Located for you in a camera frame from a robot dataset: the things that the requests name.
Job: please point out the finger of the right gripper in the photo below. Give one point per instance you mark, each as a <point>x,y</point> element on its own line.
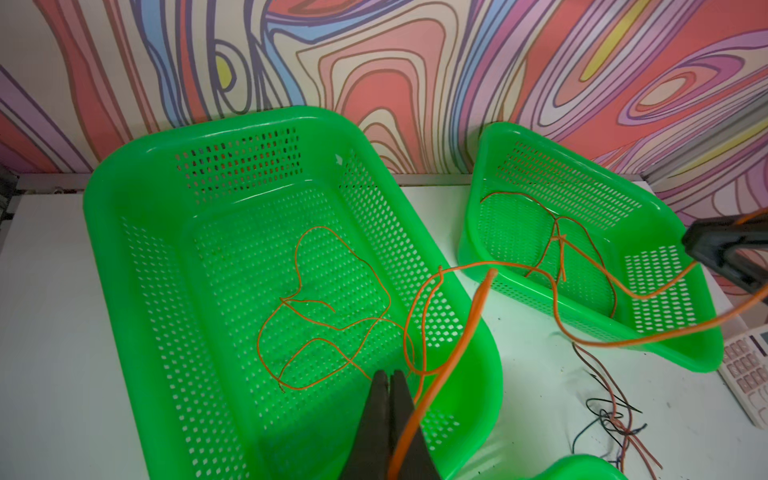
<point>718,242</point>

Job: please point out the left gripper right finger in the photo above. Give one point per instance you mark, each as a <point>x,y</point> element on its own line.
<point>417,462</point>

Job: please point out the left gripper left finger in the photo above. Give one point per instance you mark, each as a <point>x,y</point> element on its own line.
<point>370,452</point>

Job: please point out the green basket front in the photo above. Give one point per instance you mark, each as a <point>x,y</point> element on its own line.
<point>580,467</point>

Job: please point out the green basket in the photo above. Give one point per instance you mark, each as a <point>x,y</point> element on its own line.
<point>580,467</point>
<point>257,272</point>
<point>571,238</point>

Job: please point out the green basket back right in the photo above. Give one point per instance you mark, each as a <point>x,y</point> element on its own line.
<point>571,238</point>

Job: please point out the pink white calculator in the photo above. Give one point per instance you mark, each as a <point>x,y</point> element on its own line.
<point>744,370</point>

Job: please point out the green basket back left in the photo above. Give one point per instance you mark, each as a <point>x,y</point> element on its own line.
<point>257,272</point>

